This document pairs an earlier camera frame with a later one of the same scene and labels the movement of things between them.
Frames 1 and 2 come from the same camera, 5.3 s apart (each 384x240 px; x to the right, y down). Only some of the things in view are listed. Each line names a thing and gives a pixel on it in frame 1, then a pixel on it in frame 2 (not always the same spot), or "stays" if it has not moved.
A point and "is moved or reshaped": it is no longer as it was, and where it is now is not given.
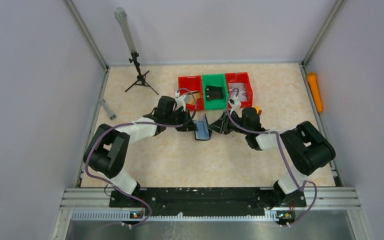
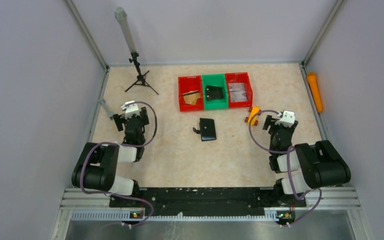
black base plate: [208, 201] stays
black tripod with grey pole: [120, 13] stays
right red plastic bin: [240, 77] stays
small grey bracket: [112, 115] stays
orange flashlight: [313, 81] stays
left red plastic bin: [186, 84] stays
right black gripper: [226, 122] → [278, 126]
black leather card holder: [203, 132] is moved or reshaped
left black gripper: [183, 122] → [131, 119]
